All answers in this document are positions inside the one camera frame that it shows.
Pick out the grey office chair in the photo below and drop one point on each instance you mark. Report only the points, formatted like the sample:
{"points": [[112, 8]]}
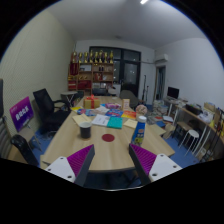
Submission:
{"points": [[129, 96]]}

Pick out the pale yellow envelope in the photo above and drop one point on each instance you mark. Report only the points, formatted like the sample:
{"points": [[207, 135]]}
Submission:
{"points": [[81, 119]]}

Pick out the black computer monitor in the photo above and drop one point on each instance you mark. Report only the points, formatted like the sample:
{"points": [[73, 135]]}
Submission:
{"points": [[173, 92]]}

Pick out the pink flowers in white pot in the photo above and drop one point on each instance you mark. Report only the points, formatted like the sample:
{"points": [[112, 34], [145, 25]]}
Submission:
{"points": [[141, 110]]}

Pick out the black office chair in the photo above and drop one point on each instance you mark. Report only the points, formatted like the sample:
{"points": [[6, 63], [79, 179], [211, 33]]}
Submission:
{"points": [[46, 106]]}

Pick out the white wall air conditioner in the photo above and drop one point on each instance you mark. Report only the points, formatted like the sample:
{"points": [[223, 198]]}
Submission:
{"points": [[162, 58]]}

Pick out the black plastic chair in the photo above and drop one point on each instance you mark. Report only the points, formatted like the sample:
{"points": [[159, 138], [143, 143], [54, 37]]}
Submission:
{"points": [[23, 146]]}

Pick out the orange booklet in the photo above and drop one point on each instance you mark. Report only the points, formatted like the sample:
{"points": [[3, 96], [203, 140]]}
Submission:
{"points": [[129, 114]]}

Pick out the white round stool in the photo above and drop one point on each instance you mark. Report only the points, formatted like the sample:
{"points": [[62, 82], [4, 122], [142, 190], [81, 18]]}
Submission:
{"points": [[192, 134]]}

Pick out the ceiling light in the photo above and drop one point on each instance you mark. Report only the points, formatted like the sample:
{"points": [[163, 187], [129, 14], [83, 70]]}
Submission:
{"points": [[144, 1]]}

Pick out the wooden shelf unit with trophies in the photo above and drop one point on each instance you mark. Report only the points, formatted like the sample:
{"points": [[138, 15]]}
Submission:
{"points": [[96, 75]]}

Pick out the pale yellow book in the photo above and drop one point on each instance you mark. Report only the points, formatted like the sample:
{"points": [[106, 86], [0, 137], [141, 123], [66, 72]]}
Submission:
{"points": [[130, 123]]}

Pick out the small white table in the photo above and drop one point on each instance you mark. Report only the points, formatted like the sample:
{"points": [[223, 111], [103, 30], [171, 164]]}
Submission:
{"points": [[69, 94]]}

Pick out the blue colourful booklet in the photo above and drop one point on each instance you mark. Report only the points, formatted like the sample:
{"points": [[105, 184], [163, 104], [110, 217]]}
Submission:
{"points": [[114, 113], [87, 112]]}

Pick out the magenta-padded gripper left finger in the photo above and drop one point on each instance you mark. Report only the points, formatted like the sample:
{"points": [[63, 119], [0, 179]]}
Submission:
{"points": [[61, 166]]}

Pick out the small brown cardboard box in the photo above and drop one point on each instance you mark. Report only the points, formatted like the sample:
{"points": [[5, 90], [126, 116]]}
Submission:
{"points": [[125, 104]]}

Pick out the yellow gift box red ribbon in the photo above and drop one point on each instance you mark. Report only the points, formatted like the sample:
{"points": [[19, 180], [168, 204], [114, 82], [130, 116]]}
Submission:
{"points": [[90, 102]]}

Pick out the cluttered wooden side desk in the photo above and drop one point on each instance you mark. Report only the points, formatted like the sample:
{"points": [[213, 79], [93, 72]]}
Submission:
{"points": [[200, 118]]}

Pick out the blue drink bottle white cap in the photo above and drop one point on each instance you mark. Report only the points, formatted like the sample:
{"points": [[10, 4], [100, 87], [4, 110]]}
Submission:
{"points": [[138, 133]]}

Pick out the black mug white inside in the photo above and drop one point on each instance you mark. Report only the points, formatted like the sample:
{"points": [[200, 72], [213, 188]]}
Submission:
{"points": [[85, 130]]}

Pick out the teal notebook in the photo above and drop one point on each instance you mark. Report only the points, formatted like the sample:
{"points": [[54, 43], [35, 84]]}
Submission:
{"points": [[115, 122]]}

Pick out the purple sign board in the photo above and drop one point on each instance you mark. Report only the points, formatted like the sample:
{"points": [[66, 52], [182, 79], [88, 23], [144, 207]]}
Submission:
{"points": [[20, 113]]}

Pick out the grey striped chair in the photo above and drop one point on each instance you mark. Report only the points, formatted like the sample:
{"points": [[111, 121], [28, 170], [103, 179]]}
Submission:
{"points": [[4, 136]]}

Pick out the pink box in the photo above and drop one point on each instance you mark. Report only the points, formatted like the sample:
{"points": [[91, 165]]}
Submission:
{"points": [[113, 106]]}

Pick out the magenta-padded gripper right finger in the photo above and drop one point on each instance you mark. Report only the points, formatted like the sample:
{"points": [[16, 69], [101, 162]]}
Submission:
{"points": [[161, 166]]}

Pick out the flat round red coaster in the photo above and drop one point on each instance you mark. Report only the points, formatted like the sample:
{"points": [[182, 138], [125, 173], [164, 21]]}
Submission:
{"points": [[108, 137]]}

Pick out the black framed glass door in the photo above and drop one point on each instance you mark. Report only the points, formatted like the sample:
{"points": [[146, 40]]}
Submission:
{"points": [[130, 73]]}

